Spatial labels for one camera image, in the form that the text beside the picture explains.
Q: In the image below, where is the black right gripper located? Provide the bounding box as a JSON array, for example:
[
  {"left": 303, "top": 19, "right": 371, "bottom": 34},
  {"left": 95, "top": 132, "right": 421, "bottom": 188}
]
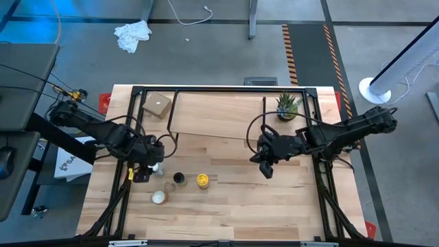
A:
[{"left": 249, "top": 128, "right": 306, "bottom": 180}]

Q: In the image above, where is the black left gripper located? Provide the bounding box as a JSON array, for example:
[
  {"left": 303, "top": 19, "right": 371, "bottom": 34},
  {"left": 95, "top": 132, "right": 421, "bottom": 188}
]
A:
[{"left": 128, "top": 134, "right": 166, "bottom": 184}]

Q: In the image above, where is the black-lid green-label spice jar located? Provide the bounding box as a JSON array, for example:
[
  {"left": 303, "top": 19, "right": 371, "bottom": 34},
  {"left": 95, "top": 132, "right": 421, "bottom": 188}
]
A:
[{"left": 172, "top": 171, "right": 189, "bottom": 188}]

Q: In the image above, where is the yellow-lid spice jar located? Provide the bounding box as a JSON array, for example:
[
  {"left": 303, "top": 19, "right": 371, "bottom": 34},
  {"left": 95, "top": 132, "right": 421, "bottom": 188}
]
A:
[{"left": 195, "top": 173, "right": 211, "bottom": 191}]

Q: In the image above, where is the wooden shelf with black legs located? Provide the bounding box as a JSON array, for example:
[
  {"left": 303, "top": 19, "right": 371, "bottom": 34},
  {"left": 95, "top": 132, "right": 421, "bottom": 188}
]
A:
[{"left": 166, "top": 89, "right": 269, "bottom": 142}]

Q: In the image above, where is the potted succulent plant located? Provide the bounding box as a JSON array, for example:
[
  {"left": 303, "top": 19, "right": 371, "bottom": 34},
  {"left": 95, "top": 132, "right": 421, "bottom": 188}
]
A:
[{"left": 275, "top": 91, "right": 303, "bottom": 122}]

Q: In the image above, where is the small cardboard box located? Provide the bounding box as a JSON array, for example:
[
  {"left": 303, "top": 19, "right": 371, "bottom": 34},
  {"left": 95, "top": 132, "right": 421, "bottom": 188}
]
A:
[{"left": 141, "top": 91, "right": 173, "bottom": 120}]

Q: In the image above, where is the white printed bag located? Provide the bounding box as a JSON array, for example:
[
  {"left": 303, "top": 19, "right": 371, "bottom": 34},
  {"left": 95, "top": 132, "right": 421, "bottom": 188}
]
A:
[{"left": 54, "top": 136, "right": 97, "bottom": 183}]

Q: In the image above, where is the black floor outlet box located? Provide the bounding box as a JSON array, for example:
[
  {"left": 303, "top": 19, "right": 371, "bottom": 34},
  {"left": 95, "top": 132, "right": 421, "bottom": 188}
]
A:
[{"left": 243, "top": 76, "right": 278, "bottom": 86}]

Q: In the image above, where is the small black and white gadget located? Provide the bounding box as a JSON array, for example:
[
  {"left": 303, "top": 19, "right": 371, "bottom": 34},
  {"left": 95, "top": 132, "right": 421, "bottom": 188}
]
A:
[{"left": 30, "top": 204, "right": 49, "bottom": 217}]

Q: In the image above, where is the dark grey desk surface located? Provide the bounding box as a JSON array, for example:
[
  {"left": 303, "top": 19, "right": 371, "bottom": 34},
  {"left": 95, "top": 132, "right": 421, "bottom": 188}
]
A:
[
  {"left": 0, "top": 132, "right": 40, "bottom": 222},
  {"left": 0, "top": 43, "right": 61, "bottom": 133}
]

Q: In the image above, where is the black computer mouse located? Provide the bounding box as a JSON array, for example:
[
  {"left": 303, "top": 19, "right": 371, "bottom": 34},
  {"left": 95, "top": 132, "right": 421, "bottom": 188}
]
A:
[{"left": 0, "top": 146, "right": 16, "bottom": 180}]

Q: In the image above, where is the crumpled white cloth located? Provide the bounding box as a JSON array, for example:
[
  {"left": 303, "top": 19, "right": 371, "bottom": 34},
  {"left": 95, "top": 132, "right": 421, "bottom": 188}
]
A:
[{"left": 113, "top": 19, "right": 153, "bottom": 54}]

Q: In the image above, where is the grey table leg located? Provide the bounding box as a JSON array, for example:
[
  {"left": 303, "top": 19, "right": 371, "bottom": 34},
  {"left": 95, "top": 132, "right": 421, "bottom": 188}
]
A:
[
  {"left": 248, "top": 0, "right": 259, "bottom": 40},
  {"left": 140, "top": 0, "right": 157, "bottom": 23}
]

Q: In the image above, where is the white tower fan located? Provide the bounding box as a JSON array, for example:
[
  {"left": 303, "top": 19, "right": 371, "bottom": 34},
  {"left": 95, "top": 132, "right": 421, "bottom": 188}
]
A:
[{"left": 358, "top": 24, "right": 439, "bottom": 106}]

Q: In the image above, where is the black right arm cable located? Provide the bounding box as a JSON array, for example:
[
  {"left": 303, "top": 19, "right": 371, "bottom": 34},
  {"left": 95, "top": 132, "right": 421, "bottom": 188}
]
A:
[{"left": 246, "top": 110, "right": 318, "bottom": 155}]

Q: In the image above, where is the yellow cable connector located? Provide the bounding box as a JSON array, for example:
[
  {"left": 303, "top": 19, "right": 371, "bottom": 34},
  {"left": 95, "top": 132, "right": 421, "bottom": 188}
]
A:
[{"left": 70, "top": 88, "right": 88, "bottom": 103}]

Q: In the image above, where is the black desk frame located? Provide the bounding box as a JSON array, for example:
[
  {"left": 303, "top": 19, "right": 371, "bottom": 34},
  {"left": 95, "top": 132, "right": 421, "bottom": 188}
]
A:
[{"left": 21, "top": 113, "right": 97, "bottom": 216}]

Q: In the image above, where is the white cable with plug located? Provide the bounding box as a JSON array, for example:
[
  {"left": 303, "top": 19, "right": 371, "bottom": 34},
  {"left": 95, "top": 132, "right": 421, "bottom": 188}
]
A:
[{"left": 167, "top": 0, "right": 214, "bottom": 27}]

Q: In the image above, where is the white fan power cable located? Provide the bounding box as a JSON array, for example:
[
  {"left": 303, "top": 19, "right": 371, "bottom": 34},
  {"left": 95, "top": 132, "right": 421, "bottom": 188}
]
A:
[{"left": 380, "top": 60, "right": 439, "bottom": 106}]

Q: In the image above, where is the yellow hanging cable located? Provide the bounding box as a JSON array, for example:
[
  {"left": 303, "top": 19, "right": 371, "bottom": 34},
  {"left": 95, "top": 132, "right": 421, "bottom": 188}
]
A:
[{"left": 49, "top": 0, "right": 62, "bottom": 45}]

